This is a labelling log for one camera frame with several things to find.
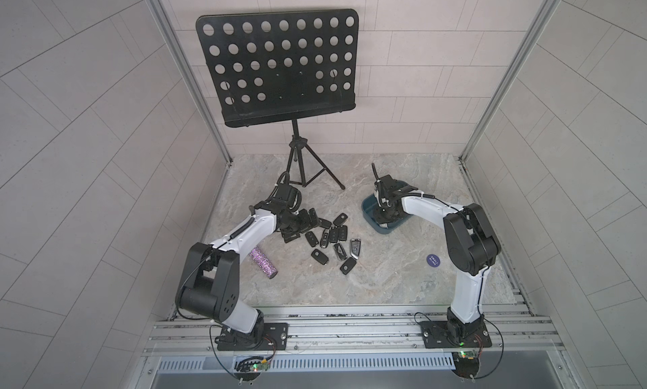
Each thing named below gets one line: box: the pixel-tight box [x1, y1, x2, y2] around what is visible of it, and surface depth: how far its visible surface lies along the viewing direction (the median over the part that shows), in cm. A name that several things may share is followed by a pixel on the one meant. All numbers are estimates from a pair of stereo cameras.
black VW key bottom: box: [339, 256, 358, 276], surface depth 86 cm
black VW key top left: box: [318, 217, 332, 230], surface depth 96 cm
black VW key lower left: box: [310, 248, 330, 266], surface depth 88 cm
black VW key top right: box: [332, 212, 348, 228], surface depth 97 cm
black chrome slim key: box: [320, 228, 331, 250], surface depth 92 cm
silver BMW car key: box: [349, 238, 362, 261], surface depth 90 cm
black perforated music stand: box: [196, 9, 360, 191], surface depth 63 cm
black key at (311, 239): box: [304, 230, 320, 248], surface depth 91 cm
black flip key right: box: [338, 224, 348, 242], surface depth 93 cm
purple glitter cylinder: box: [249, 246, 279, 280], surface depth 84 cm
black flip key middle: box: [329, 226, 340, 244], surface depth 93 cm
